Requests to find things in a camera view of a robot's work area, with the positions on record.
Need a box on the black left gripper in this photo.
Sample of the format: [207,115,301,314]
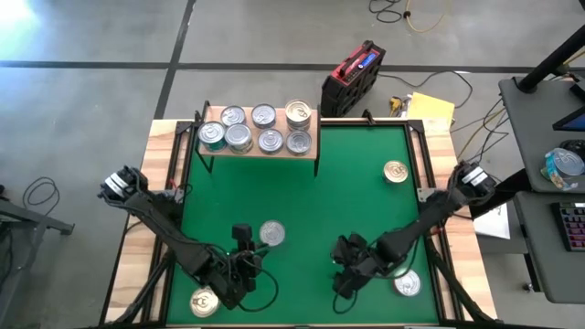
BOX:
[218,244,271,298]

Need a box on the green barcode label can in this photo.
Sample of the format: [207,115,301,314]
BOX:
[257,127,285,155]

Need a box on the gold lid teal label can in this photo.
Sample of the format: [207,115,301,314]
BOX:
[382,158,410,185]

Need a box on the light blue cartoon label can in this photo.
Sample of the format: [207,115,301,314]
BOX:
[285,130,314,156]

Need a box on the green nutrition label can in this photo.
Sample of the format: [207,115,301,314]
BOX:
[224,122,254,151]

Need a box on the teal chunk light tuna can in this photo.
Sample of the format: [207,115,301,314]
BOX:
[197,121,228,150]

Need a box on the blue albacore solid white can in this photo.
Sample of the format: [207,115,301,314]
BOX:
[250,102,278,129]

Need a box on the wooden shelf with black legs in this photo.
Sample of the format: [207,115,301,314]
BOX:
[199,101,324,178]

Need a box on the green table mat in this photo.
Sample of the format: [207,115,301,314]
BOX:
[165,125,441,326]

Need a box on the white paper sheet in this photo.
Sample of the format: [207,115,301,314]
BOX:
[473,200,512,241]

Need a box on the black desk support bar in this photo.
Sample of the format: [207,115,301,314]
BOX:
[470,167,535,219]

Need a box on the yellow paper pad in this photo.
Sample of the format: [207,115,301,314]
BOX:
[405,91,456,127]

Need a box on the red and black tool case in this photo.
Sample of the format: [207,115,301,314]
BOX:
[319,39,388,119]

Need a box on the grey desk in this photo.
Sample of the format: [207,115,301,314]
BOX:
[514,191,585,305]
[497,75,585,194]

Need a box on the black keyboard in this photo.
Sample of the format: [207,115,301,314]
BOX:
[550,200,585,253]

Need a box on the grey metal stand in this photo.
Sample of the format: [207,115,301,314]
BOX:
[0,185,76,329]

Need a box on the can on side desk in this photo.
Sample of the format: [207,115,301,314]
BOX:
[540,146,585,192]

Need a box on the black computer mouse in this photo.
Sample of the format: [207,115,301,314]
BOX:
[559,138,585,156]

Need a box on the black tablet screen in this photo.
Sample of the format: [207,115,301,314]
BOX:
[551,103,585,133]

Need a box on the black monitor pole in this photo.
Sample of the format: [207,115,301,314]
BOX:
[516,25,585,95]

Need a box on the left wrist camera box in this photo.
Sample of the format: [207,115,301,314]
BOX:
[231,223,254,252]

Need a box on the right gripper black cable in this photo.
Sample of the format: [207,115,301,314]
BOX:
[331,292,362,315]

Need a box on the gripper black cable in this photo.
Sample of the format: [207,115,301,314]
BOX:
[237,269,280,314]
[331,292,362,315]

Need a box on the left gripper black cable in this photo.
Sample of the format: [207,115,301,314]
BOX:
[237,269,280,314]

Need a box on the black metal table frame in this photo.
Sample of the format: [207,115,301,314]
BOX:
[98,109,495,329]

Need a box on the yellow floor cable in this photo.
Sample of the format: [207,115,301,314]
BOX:
[456,105,509,156]

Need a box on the black cable bundle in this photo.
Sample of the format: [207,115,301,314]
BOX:
[454,95,511,168]

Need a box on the long black floor cable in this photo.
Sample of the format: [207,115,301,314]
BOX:
[378,70,474,111]

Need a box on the coiled black floor cable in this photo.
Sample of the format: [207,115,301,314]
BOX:
[21,175,61,217]

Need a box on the orange floor cable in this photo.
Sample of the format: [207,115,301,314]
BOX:
[404,0,453,34]

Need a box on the black floor cable with plug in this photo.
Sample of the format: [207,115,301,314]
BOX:
[367,0,410,24]

